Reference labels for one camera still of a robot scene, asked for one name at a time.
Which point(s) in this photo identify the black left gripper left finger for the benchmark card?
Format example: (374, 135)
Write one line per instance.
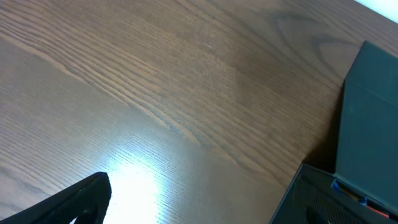
(85, 202)

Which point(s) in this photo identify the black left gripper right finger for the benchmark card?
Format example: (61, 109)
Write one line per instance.
(315, 205)

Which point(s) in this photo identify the blue Oreo cookie pack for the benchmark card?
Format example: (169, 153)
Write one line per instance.
(341, 187)

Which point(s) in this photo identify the dark green box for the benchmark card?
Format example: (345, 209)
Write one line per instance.
(365, 156)

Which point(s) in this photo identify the red Hacks candy bag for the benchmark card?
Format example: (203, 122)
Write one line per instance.
(381, 212)

